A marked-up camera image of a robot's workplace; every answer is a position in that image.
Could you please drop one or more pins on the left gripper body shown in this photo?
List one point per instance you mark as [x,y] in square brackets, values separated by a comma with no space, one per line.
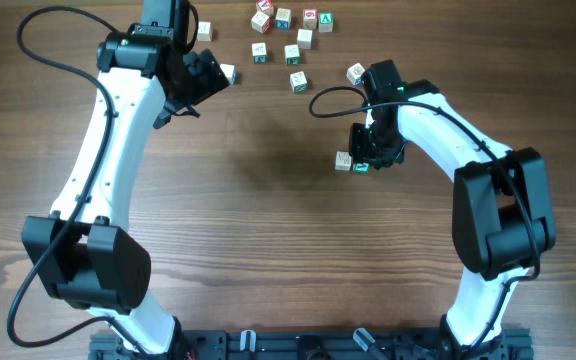
[208,73]

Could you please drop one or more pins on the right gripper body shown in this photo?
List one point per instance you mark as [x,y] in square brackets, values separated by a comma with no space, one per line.
[373,151]

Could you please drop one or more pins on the green Z letter block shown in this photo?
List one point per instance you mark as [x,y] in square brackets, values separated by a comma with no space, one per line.
[362,168]

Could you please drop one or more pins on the red M letter block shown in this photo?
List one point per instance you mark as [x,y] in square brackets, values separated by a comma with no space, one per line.
[343,161]

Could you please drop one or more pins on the blue edged wooden block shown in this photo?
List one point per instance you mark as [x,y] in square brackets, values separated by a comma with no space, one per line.
[230,72]

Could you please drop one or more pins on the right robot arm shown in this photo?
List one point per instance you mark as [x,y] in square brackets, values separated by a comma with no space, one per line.
[502,217]

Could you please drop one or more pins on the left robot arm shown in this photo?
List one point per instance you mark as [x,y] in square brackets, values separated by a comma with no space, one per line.
[82,251]

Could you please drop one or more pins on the plain wooden block far left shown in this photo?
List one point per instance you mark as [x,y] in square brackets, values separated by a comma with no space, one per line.
[204,31]

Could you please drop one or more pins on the plain wooden block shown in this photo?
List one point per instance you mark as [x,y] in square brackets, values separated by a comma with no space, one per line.
[204,31]
[304,38]

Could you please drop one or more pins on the blue D letter block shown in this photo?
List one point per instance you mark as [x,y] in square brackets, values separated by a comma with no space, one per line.
[354,74]

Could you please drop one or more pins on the green edged block left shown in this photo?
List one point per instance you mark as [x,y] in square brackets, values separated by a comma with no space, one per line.
[259,53]

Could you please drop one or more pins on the green edged block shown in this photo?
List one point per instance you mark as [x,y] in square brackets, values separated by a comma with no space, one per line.
[292,55]
[259,53]
[298,82]

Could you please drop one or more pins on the red edged wooden block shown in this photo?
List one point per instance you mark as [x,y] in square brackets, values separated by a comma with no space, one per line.
[260,22]

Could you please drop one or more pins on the green edged block lower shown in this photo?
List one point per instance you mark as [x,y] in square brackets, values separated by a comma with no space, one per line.
[298,82]

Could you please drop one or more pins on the red letter block top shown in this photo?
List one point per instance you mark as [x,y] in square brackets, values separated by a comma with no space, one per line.
[265,6]

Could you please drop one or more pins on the green edged block middle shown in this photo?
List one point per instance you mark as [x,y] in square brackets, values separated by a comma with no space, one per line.
[292,55]

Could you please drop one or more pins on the blue X letter block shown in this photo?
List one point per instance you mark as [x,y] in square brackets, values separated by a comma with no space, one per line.
[283,19]

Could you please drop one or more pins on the plain wooden block centre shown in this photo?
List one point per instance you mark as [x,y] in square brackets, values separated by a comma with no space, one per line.
[304,38]

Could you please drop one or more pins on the green letter A block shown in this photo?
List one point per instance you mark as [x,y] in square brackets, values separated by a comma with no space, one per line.
[326,22]

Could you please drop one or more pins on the red number 6 block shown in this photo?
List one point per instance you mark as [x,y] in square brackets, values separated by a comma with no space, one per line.
[310,18]

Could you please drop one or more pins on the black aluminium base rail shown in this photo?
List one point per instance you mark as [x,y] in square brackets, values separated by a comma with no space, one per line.
[419,343]

